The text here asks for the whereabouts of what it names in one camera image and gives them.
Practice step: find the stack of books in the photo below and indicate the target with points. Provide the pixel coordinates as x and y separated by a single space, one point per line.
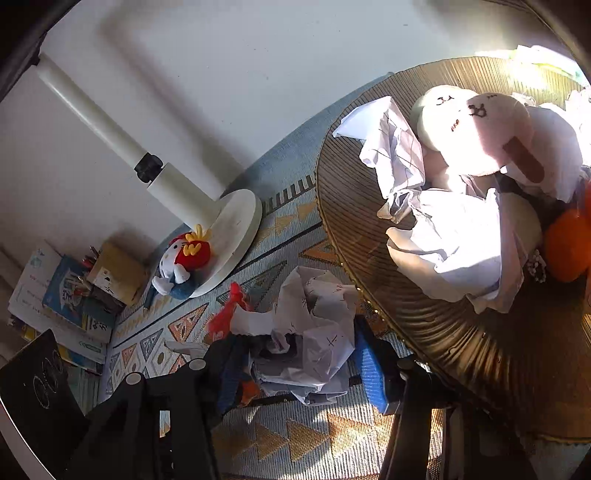
69 350

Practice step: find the pastel round plush toy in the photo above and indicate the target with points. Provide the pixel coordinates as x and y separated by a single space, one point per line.
485 134

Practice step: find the bundle of pens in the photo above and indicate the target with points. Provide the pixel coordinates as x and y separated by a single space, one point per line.
92 257

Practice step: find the loose white papers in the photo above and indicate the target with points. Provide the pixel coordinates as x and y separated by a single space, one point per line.
540 57

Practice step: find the blue picture book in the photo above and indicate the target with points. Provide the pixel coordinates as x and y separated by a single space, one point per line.
69 295

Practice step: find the white cloth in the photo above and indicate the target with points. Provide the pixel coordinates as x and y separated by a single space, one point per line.
318 341

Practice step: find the orange fruit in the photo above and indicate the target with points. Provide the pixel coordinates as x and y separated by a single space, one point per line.
568 247

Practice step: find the blue pen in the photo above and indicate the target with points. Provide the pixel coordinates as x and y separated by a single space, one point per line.
150 295

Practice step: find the kraft paper pen holder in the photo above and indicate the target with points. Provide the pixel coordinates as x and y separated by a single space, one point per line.
115 272

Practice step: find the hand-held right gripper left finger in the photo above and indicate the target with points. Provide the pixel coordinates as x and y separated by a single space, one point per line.
226 383

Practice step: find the red white plush doll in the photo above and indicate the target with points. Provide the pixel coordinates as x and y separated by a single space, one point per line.
184 261

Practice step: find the ribbed amber glass bowl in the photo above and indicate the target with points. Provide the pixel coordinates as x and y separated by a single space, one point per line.
415 350

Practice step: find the patterned blue table mat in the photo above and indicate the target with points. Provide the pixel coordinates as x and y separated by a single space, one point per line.
286 438

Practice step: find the small beaded ornament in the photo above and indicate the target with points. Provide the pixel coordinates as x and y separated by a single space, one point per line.
535 267

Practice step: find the white paper ball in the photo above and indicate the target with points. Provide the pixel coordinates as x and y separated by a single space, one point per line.
392 152
452 258
579 99

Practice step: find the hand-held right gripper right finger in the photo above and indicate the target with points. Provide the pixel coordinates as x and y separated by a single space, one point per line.
374 374

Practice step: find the orange paper carton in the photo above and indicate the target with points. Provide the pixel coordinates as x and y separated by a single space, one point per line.
249 392

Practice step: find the white pole stand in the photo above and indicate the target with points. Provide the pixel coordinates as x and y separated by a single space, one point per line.
92 110

